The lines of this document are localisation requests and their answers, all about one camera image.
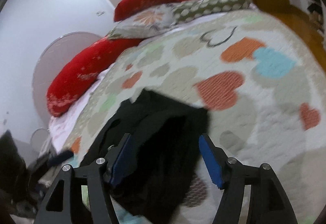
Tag black pants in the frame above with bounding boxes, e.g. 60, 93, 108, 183
81, 90, 208, 223

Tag long red pillow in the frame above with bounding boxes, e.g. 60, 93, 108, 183
46, 37, 143, 117

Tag heart pattern quilt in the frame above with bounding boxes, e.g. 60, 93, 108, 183
65, 11, 325, 223

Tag round white headboard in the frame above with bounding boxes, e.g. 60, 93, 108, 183
30, 32, 103, 151

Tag floral grey pillow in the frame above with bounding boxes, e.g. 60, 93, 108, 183
106, 3, 177, 39

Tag red pillow at back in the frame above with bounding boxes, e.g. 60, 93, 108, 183
113, 0, 188, 22

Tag green white patterned bolster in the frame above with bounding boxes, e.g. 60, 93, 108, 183
172, 0, 251, 24

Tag wall socket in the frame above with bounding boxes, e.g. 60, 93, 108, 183
96, 11, 105, 16

